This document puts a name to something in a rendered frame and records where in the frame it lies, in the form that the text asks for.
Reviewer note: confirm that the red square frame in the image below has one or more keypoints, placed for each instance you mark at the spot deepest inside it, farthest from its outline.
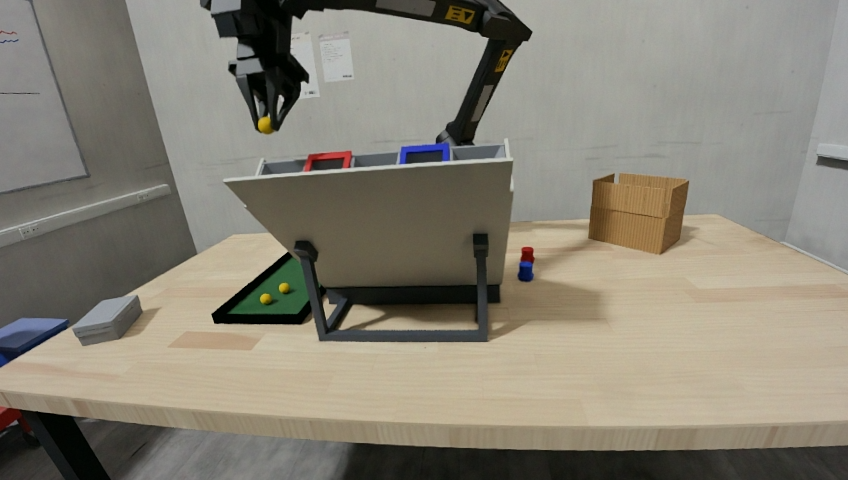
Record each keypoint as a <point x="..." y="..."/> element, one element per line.
<point x="329" y="156"/>

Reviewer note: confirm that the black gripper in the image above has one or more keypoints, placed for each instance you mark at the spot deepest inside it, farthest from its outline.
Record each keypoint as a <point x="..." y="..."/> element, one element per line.
<point x="286" y="83"/>

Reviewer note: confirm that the brown cardboard box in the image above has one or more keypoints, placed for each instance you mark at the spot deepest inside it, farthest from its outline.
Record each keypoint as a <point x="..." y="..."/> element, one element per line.
<point x="633" y="214"/>

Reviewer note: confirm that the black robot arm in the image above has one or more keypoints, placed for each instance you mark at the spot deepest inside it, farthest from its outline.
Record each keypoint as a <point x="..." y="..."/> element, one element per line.
<point x="260" y="35"/>

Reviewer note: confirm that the blue square band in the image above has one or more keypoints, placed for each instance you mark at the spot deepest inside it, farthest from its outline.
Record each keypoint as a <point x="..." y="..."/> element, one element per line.
<point x="424" y="149"/>

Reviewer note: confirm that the red plug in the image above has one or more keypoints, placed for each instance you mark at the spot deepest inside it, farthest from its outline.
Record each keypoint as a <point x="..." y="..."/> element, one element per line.
<point x="527" y="254"/>

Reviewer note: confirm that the blue plug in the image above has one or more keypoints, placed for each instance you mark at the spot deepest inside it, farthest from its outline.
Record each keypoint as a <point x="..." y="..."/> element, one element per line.
<point x="525" y="271"/>

